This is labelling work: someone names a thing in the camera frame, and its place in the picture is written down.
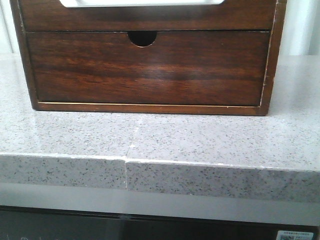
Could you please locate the wooden drawer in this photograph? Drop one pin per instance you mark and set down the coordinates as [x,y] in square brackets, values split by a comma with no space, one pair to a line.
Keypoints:
[224,68]
[51,15]

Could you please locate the dark wooden drawer cabinet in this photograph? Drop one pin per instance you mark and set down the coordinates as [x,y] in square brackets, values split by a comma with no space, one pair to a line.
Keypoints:
[145,38]

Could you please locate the white QR code sticker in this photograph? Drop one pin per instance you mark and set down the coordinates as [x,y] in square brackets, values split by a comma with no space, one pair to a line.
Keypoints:
[294,235]

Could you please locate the black glass appliance panel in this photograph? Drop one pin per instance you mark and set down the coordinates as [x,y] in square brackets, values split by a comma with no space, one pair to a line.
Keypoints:
[30,223]

